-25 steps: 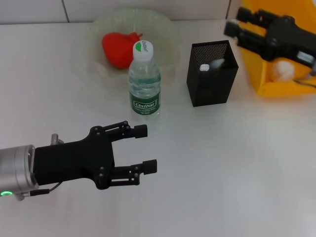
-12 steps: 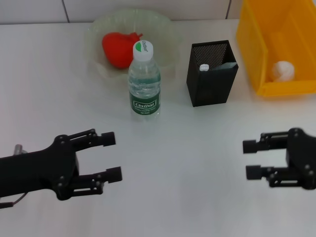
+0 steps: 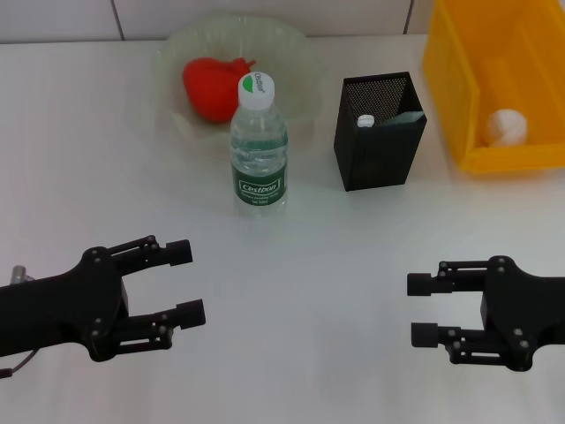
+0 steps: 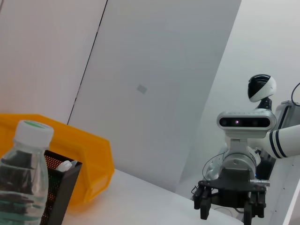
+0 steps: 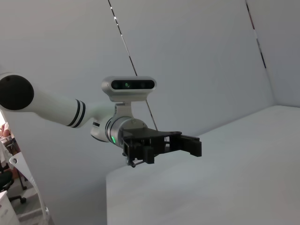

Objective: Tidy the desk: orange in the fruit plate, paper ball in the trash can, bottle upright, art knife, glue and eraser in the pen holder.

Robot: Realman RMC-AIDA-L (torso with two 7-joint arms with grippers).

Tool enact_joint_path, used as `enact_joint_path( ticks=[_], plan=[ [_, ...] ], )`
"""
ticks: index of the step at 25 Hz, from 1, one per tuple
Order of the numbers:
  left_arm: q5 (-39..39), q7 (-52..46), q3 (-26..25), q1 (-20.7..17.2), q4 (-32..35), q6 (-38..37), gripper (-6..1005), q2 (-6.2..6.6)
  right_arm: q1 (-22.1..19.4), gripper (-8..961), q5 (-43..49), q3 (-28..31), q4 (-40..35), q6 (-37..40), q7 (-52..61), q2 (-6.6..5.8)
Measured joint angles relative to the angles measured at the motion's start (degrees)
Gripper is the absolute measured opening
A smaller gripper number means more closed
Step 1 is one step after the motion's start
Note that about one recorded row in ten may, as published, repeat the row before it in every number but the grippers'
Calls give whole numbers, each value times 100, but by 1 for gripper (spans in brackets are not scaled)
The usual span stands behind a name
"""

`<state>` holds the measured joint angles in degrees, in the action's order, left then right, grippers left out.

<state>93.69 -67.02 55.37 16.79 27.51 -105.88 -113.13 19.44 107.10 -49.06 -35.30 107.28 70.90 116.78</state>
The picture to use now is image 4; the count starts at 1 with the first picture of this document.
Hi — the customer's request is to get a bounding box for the background robot black-white head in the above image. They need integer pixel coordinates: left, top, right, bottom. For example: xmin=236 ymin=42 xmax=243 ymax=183
xmin=247 ymin=74 xmax=277 ymax=103

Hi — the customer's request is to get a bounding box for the black mesh pen holder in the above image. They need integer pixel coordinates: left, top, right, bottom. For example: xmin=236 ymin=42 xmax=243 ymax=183
xmin=39 ymin=150 xmax=83 ymax=225

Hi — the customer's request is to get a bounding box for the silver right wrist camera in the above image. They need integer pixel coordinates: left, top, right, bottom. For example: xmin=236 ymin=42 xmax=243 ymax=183
xmin=216 ymin=110 xmax=277 ymax=155

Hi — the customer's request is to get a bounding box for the clear green-label water bottle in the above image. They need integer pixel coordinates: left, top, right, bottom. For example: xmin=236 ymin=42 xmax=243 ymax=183
xmin=0 ymin=120 xmax=54 ymax=225

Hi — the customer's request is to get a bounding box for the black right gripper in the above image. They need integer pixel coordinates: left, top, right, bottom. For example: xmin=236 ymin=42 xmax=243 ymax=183
xmin=193 ymin=167 xmax=267 ymax=225

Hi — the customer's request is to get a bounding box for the white robot lifting column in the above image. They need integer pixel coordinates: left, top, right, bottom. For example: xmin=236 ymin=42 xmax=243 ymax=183
xmin=255 ymin=100 xmax=300 ymax=225

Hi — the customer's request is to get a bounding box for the yellow plastic bin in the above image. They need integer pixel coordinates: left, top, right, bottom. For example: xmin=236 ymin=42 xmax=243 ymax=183
xmin=0 ymin=113 xmax=115 ymax=207

